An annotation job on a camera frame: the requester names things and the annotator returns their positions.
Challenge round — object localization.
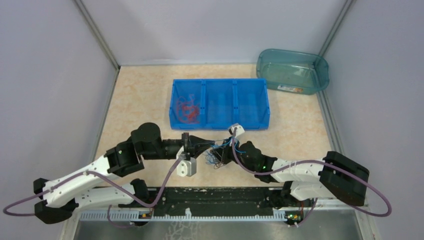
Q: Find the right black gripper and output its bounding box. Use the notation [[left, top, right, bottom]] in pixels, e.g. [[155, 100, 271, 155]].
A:
[[211, 135, 257, 172]]

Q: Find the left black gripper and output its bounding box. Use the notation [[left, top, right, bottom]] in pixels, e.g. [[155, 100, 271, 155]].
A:
[[142, 132, 215, 160]]

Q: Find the bundle of cables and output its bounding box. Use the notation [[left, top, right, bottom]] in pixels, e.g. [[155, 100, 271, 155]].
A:
[[203, 137, 248, 170]]

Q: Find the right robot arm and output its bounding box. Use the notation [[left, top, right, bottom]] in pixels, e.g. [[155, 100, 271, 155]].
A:
[[210, 140, 370, 207]]

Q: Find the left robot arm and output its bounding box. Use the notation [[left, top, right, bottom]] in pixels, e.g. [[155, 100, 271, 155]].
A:
[[33, 122, 215, 224]]

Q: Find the blue three-compartment bin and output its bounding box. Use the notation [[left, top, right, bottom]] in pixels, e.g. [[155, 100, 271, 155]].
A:
[[168, 78, 271, 130]]

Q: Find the teal transparent plastic tub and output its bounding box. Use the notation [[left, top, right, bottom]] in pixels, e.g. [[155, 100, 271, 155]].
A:
[[256, 48, 330, 95]]

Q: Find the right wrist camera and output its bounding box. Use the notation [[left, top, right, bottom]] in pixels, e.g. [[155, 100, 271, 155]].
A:
[[228, 123, 246, 138]]

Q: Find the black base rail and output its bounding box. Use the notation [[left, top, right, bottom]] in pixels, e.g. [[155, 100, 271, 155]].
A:
[[153, 187, 298, 217]]

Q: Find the white toothed cable strip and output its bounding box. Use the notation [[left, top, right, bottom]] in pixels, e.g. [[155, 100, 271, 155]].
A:
[[79, 208, 287, 223]]

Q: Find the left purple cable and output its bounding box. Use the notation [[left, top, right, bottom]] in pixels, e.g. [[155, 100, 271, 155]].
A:
[[3, 155, 185, 218]]

